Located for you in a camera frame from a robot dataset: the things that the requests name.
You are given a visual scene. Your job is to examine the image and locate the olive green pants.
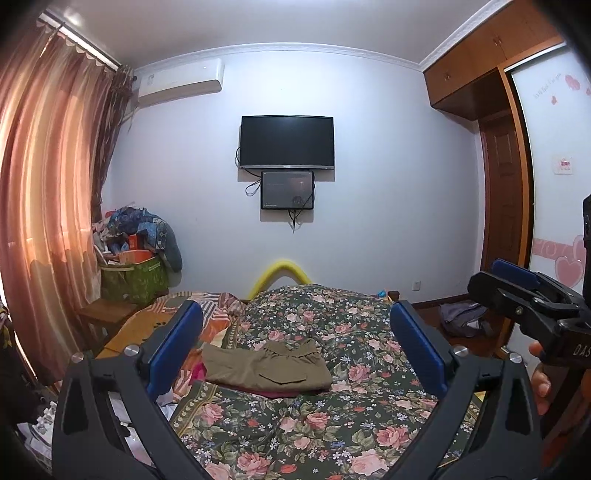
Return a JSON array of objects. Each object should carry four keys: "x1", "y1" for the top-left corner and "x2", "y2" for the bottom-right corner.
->
[{"x1": 202, "y1": 339, "x2": 332, "y2": 396}]

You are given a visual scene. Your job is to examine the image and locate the right hand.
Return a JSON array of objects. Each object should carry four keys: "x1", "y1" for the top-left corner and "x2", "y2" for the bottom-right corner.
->
[{"x1": 531, "y1": 362, "x2": 551, "y2": 416}]

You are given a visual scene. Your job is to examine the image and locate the grey backpack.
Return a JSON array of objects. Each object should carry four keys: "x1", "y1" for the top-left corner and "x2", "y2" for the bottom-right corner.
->
[{"x1": 439, "y1": 302, "x2": 494, "y2": 338}]

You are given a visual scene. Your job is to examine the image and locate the wooden lap desk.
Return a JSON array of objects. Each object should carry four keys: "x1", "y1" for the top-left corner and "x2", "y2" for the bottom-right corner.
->
[{"x1": 97, "y1": 310, "x2": 172, "y2": 359}]

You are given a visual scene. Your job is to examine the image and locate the pink folded garment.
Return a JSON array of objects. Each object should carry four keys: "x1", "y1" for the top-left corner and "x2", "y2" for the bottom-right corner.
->
[{"x1": 188, "y1": 362, "x2": 306, "y2": 399}]

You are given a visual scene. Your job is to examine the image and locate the wooden stool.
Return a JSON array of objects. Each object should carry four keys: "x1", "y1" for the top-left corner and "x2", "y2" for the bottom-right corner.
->
[{"x1": 78, "y1": 298, "x2": 138, "y2": 342}]

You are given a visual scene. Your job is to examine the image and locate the floral dark green quilt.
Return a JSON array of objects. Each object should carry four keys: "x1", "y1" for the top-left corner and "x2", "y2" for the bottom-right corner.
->
[{"x1": 168, "y1": 283, "x2": 482, "y2": 480}]

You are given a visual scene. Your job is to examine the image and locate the brown wooden door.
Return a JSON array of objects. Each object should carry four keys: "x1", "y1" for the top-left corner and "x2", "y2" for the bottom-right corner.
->
[{"x1": 478, "y1": 68, "x2": 533, "y2": 269}]

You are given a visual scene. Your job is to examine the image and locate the green storage box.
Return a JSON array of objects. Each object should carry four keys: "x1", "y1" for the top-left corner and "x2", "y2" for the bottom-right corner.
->
[{"x1": 100, "y1": 257, "x2": 169, "y2": 308}]

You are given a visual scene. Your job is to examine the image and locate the striped bed sheet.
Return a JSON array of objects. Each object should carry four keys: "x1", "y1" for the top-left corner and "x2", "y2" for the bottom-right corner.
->
[{"x1": 139, "y1": 292, "x2": 245, "y2": 401}]

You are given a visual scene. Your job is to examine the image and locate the blue clothes pile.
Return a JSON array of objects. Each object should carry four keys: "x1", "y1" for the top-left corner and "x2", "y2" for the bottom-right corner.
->
[{"x1": 92, "y1": 206, "x2": 182, "y2": 273}]

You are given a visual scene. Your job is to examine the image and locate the wooden overhead cabinet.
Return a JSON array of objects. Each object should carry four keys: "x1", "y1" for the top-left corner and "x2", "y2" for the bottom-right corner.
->
[{"x1": 424, "y1": 1, "x2": 559, "y2": 121}]

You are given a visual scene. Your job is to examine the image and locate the yellow bed footboard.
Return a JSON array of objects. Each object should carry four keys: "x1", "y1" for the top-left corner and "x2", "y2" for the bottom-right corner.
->
[{"x1": 247, "y1": 259, "x2": 312, "y2": 300}]

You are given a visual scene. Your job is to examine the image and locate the orange pink curtain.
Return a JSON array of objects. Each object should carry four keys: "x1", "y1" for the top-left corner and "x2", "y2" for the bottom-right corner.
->
[{"x1": 1, "y1": 22, "x2": 132, "y2": 384}]

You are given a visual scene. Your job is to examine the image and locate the white air conditioner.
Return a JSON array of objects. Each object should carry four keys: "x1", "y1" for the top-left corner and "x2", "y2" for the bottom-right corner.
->
[{"x1": 137, "y1": 59, "x2": 224, "y2": 108}]

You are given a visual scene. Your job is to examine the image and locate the small black wall monitor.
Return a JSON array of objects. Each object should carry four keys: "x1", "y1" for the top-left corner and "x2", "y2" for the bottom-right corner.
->
[{"x1": 260, "y1": 170, "x2": 315, "y2": 211}]

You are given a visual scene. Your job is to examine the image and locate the black wall television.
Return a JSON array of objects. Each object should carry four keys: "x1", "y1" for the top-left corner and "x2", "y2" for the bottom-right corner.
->
[{"x1": 238, "y1": 115, "x2": 335, "y2": 170}]

